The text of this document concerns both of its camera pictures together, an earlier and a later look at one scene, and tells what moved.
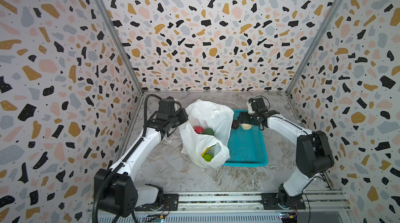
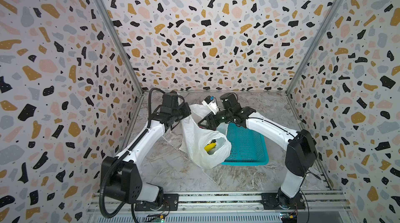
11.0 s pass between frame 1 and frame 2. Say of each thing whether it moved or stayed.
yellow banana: moved
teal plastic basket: stayed
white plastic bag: stayed
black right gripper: moved
